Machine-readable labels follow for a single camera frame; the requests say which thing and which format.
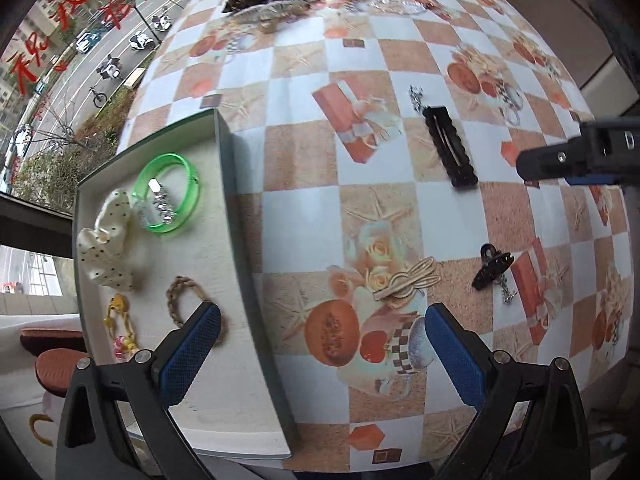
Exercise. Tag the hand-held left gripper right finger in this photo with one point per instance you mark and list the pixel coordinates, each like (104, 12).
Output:
(455, 355)

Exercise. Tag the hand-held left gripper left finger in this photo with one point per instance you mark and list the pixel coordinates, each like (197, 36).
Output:
(192, 350)

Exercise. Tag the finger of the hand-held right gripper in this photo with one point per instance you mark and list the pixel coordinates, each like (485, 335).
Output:
(550, 160)

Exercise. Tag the grey shallow box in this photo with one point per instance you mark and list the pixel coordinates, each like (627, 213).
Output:
(240, 385)

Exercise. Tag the cream polka dot scrunchie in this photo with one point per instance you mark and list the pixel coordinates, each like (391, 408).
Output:
(100, 255)

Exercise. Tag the silver rhinestone hair clip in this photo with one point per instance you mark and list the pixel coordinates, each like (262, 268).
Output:
(162, 205)

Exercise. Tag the beige bunny hair clip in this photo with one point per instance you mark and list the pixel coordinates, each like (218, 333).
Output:
(405, 282)

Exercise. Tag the small black claw clip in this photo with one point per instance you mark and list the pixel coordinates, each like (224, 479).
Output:
(492, 265)

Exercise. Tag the black long hair clip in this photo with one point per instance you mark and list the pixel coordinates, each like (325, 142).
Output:
(450, 147)

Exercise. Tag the clear hair claw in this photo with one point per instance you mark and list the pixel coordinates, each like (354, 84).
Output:
(270, 12)

